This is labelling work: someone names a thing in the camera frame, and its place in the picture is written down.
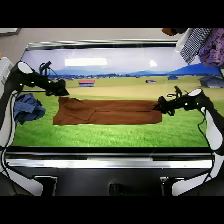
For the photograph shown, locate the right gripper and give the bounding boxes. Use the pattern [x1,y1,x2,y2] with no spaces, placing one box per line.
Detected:
[152,95,176,117]

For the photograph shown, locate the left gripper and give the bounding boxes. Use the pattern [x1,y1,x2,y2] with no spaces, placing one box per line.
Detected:
[45,79,70,98]

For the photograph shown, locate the brown pants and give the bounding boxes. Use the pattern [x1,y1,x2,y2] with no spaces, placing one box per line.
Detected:
[52,96,164,127]

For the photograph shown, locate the blue garment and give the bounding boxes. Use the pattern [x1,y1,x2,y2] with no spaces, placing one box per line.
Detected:
[13,92,47,126]

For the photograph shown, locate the checked shirt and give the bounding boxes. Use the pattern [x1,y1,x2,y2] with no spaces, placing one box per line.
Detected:
[179,28,213,65]

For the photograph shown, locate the purple garment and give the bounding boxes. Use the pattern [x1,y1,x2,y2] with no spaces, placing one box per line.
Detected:
[198,28,224,70]

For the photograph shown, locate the black cable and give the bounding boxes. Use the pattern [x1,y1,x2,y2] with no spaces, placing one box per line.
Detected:
[197,112,216,153]

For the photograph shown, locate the silver frame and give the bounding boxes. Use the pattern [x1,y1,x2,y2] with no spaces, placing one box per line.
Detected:
[0,151,224,197]

